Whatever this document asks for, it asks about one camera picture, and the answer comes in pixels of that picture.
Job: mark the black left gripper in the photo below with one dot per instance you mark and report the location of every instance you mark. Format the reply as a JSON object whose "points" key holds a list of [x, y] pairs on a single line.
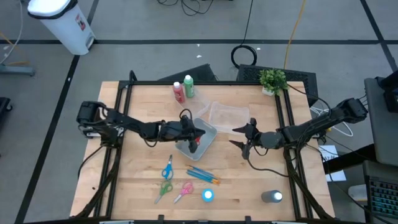
{"points": [[182, 132]]}

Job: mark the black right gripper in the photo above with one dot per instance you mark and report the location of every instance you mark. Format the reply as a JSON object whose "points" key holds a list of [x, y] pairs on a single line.
{"points": [[254, 140]]}

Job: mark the blue paintbrush bristles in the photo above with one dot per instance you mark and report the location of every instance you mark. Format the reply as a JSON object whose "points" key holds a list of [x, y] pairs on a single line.
{"points": [[203, 174]]}

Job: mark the red paint bottle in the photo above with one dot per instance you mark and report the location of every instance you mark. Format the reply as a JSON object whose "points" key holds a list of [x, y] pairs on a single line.
{"points": [[179, 95]]}

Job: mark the green paint bottle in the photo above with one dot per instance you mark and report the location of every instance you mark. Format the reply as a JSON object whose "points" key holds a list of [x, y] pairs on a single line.
{"points": [[189, 88]]}

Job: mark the teal paint bottle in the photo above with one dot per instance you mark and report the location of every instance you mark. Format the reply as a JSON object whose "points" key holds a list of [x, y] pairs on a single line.
{"points": [[207, 195]]}

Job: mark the dark blue paint bottle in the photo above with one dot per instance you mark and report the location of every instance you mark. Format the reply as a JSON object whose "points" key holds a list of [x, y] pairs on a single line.
{"points": [[269, 196]]}

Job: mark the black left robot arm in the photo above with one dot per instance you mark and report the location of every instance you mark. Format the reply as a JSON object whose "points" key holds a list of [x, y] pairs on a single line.
{"points": [[130, 123]]}

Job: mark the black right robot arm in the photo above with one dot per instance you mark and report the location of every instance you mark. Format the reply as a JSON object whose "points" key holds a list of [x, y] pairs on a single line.
{"points": [[311, 127]]}

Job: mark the clear plastic bin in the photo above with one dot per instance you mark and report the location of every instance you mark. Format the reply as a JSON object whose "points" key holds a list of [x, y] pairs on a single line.
{"points": [[199, 107], [228, 118]]}

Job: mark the green plant in white pot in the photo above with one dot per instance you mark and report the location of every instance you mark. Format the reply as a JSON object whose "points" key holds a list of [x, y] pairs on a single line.
{"points": [[273, 79]]}

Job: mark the black box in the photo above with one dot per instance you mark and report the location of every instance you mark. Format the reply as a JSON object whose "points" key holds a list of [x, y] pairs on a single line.
{"points": [[199, 73]]}

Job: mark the black perforated computer case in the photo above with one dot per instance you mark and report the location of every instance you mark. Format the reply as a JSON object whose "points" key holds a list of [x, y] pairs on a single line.
{"points": [[304, 81]]}

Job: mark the white paper sheet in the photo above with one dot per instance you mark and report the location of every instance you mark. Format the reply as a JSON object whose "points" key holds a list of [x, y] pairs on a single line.
{"points": [[337, 175]]}

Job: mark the grey desk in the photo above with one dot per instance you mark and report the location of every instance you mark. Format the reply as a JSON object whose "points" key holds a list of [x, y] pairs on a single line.
{"points": [[382, 130]]}

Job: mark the backlit keyboard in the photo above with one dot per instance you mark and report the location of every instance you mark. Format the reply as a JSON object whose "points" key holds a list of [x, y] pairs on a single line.
{"points": [[384, 196]]}

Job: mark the black device on desk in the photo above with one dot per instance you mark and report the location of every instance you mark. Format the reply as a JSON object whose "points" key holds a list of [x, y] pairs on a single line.
{"points": [[391, 99]]}

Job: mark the white trash can black rim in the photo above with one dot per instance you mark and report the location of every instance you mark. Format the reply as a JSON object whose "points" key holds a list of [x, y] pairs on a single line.
{"points": [[66, 28]]}

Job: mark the grey stand base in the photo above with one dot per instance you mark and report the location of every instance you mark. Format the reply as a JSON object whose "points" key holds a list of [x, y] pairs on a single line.
{"points": [[15, 70]]}

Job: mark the black floor object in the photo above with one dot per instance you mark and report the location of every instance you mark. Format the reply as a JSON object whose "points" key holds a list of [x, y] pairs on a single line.
{"points": [[4, 105]]}

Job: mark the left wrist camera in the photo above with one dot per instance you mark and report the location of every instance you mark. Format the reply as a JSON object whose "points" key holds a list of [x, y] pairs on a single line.
{"points": [[185, 120]]}

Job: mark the black table frame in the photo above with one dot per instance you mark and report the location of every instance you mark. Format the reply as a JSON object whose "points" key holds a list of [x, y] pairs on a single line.
{"points": [[149, 83]]}

